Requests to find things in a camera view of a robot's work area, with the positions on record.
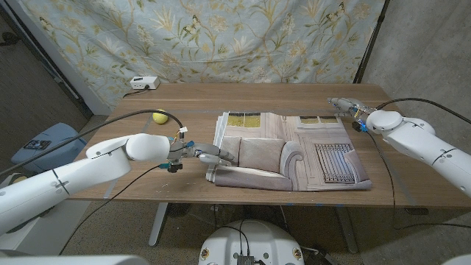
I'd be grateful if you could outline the thin black left wrist cable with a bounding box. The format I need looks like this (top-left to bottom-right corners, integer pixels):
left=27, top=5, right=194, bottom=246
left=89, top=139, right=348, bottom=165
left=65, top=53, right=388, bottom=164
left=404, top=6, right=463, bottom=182
left=58, top=164, right=163, bottom=255

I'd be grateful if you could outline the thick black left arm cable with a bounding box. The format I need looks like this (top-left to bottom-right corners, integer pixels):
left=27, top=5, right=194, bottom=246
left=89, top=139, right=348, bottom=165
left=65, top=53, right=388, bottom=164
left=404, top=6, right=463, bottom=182
left=0, top=108, right=185, bottom=177

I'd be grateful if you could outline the white robot chest cover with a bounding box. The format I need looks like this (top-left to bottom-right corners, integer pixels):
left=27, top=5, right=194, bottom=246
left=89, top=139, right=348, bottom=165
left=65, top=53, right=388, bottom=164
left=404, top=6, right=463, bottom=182
left=0, top=255, right=150, bottom=265

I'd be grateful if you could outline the sofa print cloth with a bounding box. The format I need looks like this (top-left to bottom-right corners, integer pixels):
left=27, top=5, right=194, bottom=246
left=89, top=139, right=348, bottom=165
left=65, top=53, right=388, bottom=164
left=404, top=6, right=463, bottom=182
left=205, top=111, right=372, bottom=192

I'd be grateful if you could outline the floral print backdrop cloth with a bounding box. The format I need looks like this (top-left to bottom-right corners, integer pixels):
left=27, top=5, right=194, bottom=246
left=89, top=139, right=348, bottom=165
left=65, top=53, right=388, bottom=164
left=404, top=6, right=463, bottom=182
left=18, top=0, right=386, bottom=111

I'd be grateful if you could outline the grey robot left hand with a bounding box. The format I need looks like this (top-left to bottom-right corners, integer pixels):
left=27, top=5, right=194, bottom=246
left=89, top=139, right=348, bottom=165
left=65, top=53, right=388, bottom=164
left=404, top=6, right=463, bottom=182
left=169, top=141, right=237, bottom=166

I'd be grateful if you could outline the blue-grey padded stool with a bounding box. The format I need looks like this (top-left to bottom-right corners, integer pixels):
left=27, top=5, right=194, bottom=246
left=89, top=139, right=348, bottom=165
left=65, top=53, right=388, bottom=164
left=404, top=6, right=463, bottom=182
left=10, top=122, right=88, bottom=174

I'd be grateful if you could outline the yellow tennis ball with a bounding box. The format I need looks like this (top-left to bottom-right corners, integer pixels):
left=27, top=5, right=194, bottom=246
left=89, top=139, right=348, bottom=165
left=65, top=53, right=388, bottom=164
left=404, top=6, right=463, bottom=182
left=152, top=108, right=169, bottom=125

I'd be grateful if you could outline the black backdrop stand pole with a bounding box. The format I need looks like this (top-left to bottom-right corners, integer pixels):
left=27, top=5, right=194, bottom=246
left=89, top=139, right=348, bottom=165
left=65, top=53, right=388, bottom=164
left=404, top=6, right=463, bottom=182
left=353, top=0, right=391, bottom=84

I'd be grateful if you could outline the white table leg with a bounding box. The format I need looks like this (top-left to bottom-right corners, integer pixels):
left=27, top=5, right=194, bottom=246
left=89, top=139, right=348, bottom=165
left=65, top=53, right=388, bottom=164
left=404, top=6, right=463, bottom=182
left=148, top=202, right=170, bottom=247
left=334, top=205, right=360, bottom=254

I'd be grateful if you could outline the black power strip cord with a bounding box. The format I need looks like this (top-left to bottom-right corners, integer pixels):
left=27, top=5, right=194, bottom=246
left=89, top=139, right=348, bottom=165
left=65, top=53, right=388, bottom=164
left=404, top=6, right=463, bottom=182
left=122, top=85, right=151, bottom=99

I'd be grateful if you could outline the white power strip box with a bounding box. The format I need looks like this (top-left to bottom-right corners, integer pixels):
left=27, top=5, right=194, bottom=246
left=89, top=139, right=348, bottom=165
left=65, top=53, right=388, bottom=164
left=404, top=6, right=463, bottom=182
left=129, top=76, right=161, bottom=91

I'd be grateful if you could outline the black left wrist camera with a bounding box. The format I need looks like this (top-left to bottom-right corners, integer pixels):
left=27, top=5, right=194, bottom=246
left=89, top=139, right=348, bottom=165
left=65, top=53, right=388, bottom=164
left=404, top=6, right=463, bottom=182
left=159, top=161, right=184, bottom=174

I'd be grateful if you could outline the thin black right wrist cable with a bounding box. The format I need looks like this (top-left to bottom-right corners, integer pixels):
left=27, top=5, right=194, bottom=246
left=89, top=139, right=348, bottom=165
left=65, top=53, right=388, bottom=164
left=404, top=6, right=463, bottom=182
left=366, top=130, right=471, bottom=231

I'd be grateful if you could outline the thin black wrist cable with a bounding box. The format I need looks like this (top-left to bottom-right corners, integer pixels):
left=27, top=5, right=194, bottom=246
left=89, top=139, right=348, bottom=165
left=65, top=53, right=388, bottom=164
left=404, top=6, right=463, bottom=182
left=58, top=164, right=163, bottom=255
left=366, top=130, right=471, bottom=231

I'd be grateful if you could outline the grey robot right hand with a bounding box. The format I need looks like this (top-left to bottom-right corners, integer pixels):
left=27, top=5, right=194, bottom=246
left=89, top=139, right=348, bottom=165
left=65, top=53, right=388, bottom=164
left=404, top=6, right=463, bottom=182
left=327, top=96, right=373, bottom=124

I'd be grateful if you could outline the white robot torso base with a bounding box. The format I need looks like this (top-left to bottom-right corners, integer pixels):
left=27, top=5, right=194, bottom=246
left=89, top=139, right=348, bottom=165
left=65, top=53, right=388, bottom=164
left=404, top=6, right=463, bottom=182
left=197, top=219, right=305, bottom=265

